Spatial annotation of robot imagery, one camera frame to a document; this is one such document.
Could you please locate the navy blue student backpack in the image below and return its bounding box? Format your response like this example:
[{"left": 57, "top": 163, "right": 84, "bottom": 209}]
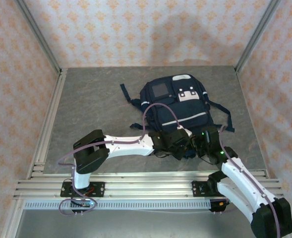
[{"left": 119, "top": 73, "right": 235, "bottom": 159}]

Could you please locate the small circuit board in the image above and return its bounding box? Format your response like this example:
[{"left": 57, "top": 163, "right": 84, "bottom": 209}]
[{"left": 71, "top": 199, "right": 97, "bottom": 209}]

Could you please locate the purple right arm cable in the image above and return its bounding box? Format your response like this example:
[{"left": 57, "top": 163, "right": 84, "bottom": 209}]
[{"left": 219, "top": 125, "right": 283, "bottom": 238}]

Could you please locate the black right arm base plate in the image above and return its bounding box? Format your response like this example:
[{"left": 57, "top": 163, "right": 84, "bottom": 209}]
[{"left": 191, "top": 180, "right": 237, "bottom": 198}]

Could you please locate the aluminium mounting rail beam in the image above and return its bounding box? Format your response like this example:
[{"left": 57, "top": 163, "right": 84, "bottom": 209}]
[{"left": 13, "top": 170, "right": 285, "bottom": 199}]

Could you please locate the white slotted cable duct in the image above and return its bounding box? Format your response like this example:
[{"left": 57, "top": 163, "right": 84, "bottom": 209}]
[{"left": 24, "top": 200, "right": 212, "bottom": 211}]

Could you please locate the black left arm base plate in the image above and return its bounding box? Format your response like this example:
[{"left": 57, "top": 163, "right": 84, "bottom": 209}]
[{"left": 61, "top": 181, "right": 106, "bottom": 198}]

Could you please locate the aluminium corner post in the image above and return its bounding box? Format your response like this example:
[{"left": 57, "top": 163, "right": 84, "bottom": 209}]
[
  {"left": 234, "top": 0, "right": 282, "bottom": 73},
  {"left": 13, "top": 0, "right": 62, "bottom": 74}
]

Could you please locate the aluminium table side rail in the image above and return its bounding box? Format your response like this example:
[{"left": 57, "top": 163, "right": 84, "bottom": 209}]
[{"left": 26, "top": 68, "right": 68, "bottom": 179}]

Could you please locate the aluminium frame leg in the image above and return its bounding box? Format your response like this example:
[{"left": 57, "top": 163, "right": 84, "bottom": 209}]
[{"left": 0, "top": 198, "right": 25, "bottom": 238}]

